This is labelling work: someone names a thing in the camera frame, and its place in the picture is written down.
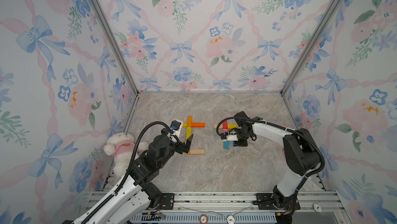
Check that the beige long block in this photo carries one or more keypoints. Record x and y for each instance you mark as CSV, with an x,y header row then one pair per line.
x,y
197,152

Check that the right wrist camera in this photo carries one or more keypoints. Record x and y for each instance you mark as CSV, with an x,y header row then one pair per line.
x,y
229,137

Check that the white plush toy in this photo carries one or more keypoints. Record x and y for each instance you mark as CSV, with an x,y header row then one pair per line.
x,y
120,146

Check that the red-orange long block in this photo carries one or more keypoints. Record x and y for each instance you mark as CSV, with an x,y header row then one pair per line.
x,y
198,125

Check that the aluminium corner post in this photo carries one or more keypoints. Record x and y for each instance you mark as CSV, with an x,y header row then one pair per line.
x,y
318,32
98,11

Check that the teal short block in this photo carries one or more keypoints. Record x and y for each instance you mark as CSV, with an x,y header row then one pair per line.
x,y
225,144

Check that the lime yellow long block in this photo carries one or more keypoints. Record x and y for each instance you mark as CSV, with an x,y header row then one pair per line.
x,y
188,132

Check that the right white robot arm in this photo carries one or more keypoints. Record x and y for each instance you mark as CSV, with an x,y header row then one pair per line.
x,y
302,155

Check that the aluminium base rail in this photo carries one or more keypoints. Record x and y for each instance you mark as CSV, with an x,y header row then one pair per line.
x,y
213,208

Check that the amber orange long block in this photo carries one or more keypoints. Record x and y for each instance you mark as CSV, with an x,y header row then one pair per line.
x,y
189,122

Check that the aluminium corner post right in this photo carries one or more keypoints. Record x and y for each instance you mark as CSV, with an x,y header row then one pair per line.
x,y
318,32

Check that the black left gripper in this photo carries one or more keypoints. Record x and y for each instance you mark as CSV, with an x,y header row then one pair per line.
x,y
181,148

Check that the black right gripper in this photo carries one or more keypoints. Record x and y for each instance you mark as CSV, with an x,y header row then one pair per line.
x,y
239,143

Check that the small yellow short block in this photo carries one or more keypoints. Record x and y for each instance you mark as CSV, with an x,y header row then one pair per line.
x,y
231,126

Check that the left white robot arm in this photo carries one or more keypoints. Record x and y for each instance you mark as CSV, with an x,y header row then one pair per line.
x,y
135,191

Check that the red long block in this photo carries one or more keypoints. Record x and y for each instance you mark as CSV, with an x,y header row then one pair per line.
x,y
225,125

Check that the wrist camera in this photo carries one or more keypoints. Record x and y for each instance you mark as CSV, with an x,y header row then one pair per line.
x,y
229,137
176,127

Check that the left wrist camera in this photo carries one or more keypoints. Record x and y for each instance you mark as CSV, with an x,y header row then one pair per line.
x,y
176,127

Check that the aluminium corner post left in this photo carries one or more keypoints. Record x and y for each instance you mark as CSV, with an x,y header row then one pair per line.
x,y
98,11

